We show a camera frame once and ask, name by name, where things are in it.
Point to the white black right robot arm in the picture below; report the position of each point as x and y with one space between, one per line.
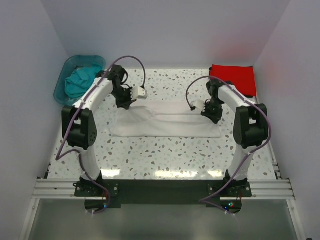
250 125

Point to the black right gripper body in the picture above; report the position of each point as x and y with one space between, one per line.
213 109

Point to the red folded t shirt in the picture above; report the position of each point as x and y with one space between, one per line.
243 77

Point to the aluminium frame rail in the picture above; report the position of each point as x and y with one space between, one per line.
253 189

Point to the teal crumpled t shirt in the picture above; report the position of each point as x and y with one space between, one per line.
81 79

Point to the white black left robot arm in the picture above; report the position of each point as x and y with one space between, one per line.
79 128

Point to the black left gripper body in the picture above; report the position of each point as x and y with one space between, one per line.
123 96

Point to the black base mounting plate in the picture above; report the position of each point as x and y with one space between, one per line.
113 194

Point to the teal plastic bin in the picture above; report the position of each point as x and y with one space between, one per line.
69 66

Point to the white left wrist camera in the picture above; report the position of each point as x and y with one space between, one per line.
138 92

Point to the white t shirt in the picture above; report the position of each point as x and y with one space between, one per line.
172 119

